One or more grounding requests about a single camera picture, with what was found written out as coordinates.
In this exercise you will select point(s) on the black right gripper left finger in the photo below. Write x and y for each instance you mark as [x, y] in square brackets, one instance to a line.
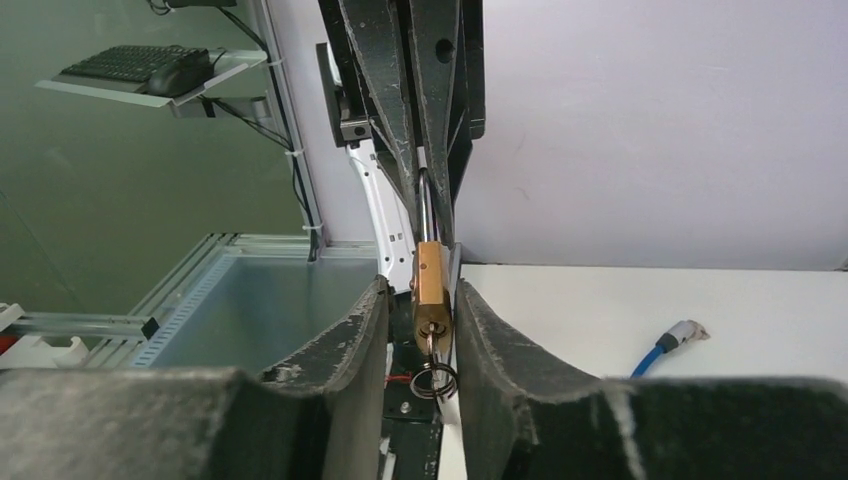
[316, 414]

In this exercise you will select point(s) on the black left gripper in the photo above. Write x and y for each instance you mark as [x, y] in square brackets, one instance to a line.
[415, 70]

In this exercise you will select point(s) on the grey keyboard tray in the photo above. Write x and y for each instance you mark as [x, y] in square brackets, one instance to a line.
[199, 103]

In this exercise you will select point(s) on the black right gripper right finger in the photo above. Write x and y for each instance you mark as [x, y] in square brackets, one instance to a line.
[526, 414]

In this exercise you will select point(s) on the black computer mouse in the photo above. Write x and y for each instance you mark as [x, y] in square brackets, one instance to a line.
[181, 76]

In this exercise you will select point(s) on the white slotted cable duct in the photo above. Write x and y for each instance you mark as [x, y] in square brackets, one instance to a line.
[177, 316]

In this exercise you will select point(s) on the small brass padlock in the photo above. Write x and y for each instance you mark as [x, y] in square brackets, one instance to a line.
[431, 299]

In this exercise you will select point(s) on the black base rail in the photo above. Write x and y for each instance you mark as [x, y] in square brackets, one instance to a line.
[411, 434]

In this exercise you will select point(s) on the black computer keyboard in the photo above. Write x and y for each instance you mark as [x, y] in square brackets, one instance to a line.
[135, 63]

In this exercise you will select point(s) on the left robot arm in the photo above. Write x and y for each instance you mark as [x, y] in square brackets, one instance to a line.
[377, 170]

